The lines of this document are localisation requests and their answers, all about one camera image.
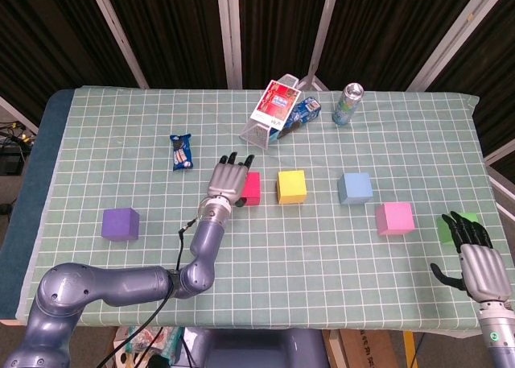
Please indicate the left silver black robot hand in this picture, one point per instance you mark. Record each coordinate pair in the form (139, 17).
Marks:
(227, 180)

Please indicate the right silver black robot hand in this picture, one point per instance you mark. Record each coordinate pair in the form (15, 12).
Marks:
(484, 271)

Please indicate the red foam cube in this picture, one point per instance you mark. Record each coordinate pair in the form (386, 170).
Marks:
(252, 188)

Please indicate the pink foam cube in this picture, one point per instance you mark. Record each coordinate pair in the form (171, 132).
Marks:
(396, 219)

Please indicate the light blue foam cube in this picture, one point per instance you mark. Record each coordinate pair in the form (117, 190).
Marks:
(356, 188)

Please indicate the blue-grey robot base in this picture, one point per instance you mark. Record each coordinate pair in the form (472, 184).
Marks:
(257, 348)

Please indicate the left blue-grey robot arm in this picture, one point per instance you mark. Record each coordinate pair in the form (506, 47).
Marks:
(120, 283)

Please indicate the small blue cookie packet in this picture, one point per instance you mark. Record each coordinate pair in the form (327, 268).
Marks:
(182, 154)

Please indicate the green foam cube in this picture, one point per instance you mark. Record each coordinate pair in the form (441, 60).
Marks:
(444, 229)

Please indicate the yellow foam cube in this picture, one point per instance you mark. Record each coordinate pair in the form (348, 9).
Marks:
(291, 187)

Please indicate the red and white snack pack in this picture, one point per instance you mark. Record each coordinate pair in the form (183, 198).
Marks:
(275, 104)

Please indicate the green checked tablecloth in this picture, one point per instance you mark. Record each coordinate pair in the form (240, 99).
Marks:
(281, 271)

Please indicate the blue cookie box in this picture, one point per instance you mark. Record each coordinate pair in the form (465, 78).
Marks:
(307, 110)

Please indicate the yellow metal strip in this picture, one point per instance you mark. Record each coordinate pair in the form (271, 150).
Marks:
(409, 350)

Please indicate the purple foam cube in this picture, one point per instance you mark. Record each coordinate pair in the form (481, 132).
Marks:
(118, 225)

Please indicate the brown cardboard box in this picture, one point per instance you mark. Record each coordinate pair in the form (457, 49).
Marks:
(370, 350)

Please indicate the light green drink can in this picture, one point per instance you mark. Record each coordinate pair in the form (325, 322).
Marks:
(346, 106)

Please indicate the colourful snack bag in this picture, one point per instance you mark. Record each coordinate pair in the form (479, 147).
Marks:
(138, 340)

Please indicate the black equipment box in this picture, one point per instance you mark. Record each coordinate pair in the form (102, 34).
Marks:
(10, 162)

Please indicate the white metal frame bar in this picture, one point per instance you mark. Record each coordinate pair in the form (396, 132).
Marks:
(18, 114)
(503, 188)

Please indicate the white metal frame post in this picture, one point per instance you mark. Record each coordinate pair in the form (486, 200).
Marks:
(454, 34)
(324, 26)
(229, 34)
(116, 34)

